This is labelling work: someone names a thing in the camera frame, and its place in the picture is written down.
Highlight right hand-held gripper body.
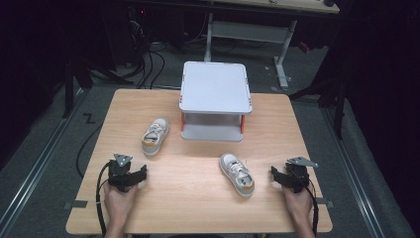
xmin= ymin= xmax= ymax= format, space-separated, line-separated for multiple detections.
xmin=281 ymin=156 xmax=320 ymax=194

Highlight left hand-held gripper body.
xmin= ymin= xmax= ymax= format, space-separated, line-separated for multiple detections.
xmin=107 ymin=153 xmax=140 ymax=193

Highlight white child sneaker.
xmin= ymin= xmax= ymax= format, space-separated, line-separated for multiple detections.
xmin=141 ymin=117 xmax=170 ymax=158
xmin=219 ymin=153 xmax=256 ymax=198

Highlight white shoe rack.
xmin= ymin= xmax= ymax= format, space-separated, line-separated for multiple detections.
xmin=178 ymin=60 xmax=254 ymax=143

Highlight person's left hand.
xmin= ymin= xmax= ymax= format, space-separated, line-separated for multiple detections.
xmin=103 ymin=182 xmax=142 ymax=229

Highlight person's right hand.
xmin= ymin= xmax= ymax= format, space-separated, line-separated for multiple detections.
xmin=281 ymin=184 xmax=315 ymax=230

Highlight grey tape tab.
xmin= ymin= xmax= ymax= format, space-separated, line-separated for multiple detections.
xmin=63 ymin=199 xmax=88 ymax=210
xmin=315 ymin=197 xmax=335 ymax=208

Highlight black metal stand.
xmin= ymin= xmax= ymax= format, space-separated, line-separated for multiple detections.
xmin=62 ymin=59 xmax=133 ymax=120
xmin=288 ymin=75 xmax=348 ymax=140

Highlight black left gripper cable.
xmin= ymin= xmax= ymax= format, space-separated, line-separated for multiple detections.
xmin=95 ymin=161 xmax=112 ymax=238

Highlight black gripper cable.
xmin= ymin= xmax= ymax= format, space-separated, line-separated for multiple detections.
xmin=95 ymin=161 xmax=112 ymax=238
xmin=298 ymin=175 xmax=320 ymax=237

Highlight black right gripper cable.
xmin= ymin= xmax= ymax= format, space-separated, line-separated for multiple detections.
xmin=298 ymin=175 xmax=320 ymax=237

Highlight thin black floor cable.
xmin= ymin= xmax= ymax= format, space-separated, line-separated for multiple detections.
xmin=75 ymin=123 xmax=103 ymax=179

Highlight metal floor rail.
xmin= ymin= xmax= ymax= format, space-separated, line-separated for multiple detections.
xmin=0 ymin=88 xmax=87 ymax=232
xmin=320 ymin=107 xmax=385 ymax=238

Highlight black floor cable bundle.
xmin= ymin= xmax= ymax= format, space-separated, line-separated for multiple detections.
xmin=127 ymin=19 xmax=166 ymax=90

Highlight light desk with white frame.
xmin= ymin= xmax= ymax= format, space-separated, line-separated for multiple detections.
xmin=201 ymin=0 xmax=341 ymax=90

